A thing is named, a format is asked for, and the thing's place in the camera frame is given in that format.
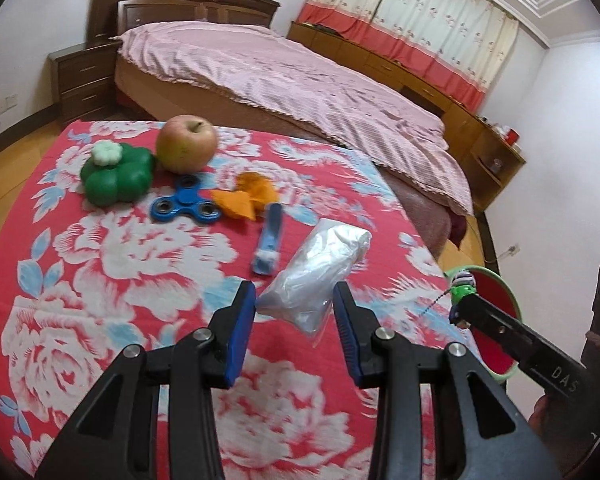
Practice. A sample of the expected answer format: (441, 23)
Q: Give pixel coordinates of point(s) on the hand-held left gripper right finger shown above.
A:
(352, 345)

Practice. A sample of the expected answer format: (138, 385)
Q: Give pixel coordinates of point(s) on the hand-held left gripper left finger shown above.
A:
(237, 340)

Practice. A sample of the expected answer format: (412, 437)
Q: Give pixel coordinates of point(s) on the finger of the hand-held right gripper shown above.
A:
(500, 330)

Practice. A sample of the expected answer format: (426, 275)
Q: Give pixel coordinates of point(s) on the red bin with green rim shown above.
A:
(497, 292)

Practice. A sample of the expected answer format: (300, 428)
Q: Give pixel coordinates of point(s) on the clear plastic bag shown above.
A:
(320, 270)

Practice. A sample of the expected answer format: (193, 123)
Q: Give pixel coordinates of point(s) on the person's right hand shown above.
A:
(540, 415)

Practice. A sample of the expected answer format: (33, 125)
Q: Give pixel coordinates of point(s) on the blue and white tube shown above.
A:
(269, 240)

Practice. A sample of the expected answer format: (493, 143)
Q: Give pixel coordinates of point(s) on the maroon cloth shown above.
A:
(459, 232)

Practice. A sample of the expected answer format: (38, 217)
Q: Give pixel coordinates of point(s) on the orange peel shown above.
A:
(247, 197)

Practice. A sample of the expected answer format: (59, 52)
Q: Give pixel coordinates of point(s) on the blue fidget spinner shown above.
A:
(185, 205)

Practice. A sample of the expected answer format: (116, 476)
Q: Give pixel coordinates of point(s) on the wooden corner shelf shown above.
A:
(490, 180)

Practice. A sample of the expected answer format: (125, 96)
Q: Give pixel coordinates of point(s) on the small glass jar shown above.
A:
(495, 164)

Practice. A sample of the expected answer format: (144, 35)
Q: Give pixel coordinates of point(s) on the red cup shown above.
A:
(512, 136)

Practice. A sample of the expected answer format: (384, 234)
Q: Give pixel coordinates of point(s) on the green toy pepper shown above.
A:
(117, 180)

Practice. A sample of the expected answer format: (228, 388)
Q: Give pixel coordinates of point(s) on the red apple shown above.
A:
(187, 142)

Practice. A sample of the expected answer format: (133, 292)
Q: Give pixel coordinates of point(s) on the bed with pink quilt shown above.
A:
(305, 90)

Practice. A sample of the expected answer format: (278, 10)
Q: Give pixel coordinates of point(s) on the long wooden cabinet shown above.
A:
(360, 57)

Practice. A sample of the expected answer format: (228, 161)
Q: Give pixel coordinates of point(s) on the dark wooden nightstand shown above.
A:
(80, 80)

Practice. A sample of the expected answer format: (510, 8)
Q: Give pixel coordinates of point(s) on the floral curtain with red band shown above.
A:
(405, 10)

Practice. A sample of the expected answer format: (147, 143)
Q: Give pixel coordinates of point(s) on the dark wooden bed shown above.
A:
(180, 0)

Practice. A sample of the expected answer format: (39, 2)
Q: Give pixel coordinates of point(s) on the low white wall socket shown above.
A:
(7, 103)

